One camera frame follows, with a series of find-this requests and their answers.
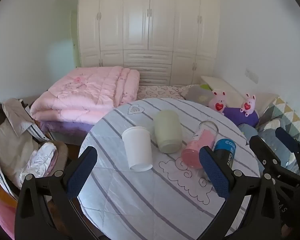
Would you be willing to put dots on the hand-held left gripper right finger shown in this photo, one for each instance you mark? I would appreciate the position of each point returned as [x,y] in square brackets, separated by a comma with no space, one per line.
[213,173]

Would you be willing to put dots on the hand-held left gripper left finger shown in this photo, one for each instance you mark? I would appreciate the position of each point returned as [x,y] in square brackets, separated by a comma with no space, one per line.
[81,171]

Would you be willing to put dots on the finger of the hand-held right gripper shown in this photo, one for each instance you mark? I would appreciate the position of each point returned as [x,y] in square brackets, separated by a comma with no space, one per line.
[261,146]
[287,138]

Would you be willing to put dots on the pink clear-rim cup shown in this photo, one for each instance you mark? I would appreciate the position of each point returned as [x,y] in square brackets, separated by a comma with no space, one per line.
[198,142]

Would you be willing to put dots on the white paper cup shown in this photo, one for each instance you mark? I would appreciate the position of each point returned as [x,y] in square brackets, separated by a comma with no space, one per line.
[137,150]

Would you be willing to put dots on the pale green cup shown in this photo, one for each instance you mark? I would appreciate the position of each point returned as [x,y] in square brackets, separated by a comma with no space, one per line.
[168,133]

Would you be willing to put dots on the light blue cloth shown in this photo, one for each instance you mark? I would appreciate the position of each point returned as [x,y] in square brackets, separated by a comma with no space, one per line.
[267,130]

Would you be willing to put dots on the triangle pattern blanket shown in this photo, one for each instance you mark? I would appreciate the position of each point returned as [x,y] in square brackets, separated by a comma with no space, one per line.
[287,115]

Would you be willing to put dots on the blue can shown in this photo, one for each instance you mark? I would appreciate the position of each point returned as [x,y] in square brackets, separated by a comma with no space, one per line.
[226,150]

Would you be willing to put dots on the purple cushion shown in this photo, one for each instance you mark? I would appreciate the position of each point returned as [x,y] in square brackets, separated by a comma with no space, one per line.
[236,116]

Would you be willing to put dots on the beige pillow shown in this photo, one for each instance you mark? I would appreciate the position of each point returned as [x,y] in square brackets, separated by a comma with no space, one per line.
[265,102]

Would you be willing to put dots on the white crumpled garment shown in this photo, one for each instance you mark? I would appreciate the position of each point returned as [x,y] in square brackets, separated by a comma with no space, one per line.
[40,160]

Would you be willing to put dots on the pink plush toy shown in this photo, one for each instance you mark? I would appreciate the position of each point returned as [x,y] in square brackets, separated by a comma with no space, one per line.
[218,102]
[248,103]

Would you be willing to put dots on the purple blanket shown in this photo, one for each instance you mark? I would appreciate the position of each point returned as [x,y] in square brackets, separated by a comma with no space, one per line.
[65,128]

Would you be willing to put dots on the striped table cover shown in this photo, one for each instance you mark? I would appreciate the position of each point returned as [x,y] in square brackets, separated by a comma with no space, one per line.
[130,200]

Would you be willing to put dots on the white pillow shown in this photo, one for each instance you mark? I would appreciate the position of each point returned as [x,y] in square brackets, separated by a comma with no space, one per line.
[222,85]

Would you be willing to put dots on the beige jacket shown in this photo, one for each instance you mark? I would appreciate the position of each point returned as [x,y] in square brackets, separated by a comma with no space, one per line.
[12,135]

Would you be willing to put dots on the folded pink quilt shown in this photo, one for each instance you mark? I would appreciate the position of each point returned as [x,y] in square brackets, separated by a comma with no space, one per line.
[87,92]

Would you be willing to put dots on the grey pillow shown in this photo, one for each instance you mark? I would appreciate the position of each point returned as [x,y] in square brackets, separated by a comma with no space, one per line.
[197,95]

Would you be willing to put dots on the pink cloth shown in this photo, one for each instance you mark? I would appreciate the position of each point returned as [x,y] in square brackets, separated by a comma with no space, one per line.
[1,217]

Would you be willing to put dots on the heart print bed sheet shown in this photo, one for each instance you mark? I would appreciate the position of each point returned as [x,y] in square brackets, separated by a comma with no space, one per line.
[160,91]

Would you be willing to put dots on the white wardrobe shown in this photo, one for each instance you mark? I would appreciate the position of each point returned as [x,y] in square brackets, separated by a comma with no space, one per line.
[150,30]

